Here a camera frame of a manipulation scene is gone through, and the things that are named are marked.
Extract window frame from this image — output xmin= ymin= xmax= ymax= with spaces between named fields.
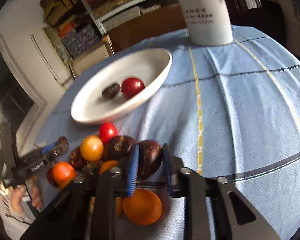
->
xmin=0 ymin=34 xmax=47 ymax=155

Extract dark purple passion fruit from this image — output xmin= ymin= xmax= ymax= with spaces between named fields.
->
xmin=104 ymin=136 xmax=136 ymax=161

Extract brown wooden board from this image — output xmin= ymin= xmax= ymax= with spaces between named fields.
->
xmin=108 ymin=4 xmax=186 ymax=53

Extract person's left hand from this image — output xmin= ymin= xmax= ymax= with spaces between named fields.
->
xmin=11 ymin=176 xmax=43 ymax=222

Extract framed picture leaning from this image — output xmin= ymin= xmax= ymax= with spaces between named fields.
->
xmin=69 ymin=35 xmax=114 ymax=79

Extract white thermos jug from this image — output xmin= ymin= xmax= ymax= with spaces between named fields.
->
xmin=178 ymin=0 xmax=233 ymax=47

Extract red cherry tomato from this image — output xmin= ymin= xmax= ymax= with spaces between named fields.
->
xmin=98 ymin=123 xmax=118 ymax=144

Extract dark chestnut in plate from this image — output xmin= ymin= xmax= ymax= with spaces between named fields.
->
xmin=102 ymin=82 xmax=121 ymax=100

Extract orange fruit left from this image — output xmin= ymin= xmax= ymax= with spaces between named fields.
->
xmin=52 ymin=162 xmax=77 ymax=191

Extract dark chestnut left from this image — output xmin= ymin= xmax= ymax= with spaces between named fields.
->
xmin=69 ymin=147 xmax=85 ymax=171

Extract red plum in plate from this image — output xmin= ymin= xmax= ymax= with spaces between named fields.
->
xmin=121 ymin=77 xmax=145 ymax=100

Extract yellow orange tomato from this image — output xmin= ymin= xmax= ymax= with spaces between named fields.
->
xmin=80 ymin=135 xmax=104 ymax=162

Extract white ceramic plate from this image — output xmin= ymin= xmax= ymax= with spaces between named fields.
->
xmin=70 ymin=48 xmax=172 ymax=124

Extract blue checked tablecloth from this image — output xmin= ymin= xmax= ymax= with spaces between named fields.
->
xmin=35 ymin=26 xmax=300 ymax=239

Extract large orange fruit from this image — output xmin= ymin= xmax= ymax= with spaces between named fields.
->
xmin=123 ymin=189 xmax=163 ymax=225

